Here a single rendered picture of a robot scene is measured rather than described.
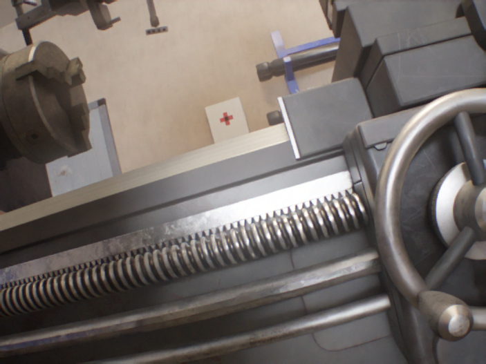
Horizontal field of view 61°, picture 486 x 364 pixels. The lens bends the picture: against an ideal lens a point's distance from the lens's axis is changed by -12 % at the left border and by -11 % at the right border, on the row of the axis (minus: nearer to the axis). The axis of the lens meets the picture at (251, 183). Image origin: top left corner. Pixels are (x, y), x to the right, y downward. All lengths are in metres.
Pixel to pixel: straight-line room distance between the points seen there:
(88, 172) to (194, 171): 3.66
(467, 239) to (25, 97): 0.75
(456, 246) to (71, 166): 4.09
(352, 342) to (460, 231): 0.27
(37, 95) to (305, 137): 0.52
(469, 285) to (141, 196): 0.42
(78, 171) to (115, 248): 3.67
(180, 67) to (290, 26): 1.04
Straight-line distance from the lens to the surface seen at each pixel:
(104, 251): 0.64
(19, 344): 0.66
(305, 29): 4.12
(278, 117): 3.51
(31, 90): 0.87
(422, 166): 0.44
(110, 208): 0.63
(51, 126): 0.89
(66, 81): 0.92
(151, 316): 0.55
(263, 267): 0.61
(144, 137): 4.10
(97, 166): 4.21
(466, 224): 0.39
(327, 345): 0.62
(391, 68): 0.45
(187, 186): 0.60
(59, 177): 4.39
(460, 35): 0.48
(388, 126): 0.44
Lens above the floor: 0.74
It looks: 4 degrees up
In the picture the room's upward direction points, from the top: 16 degrees counter-clockwise
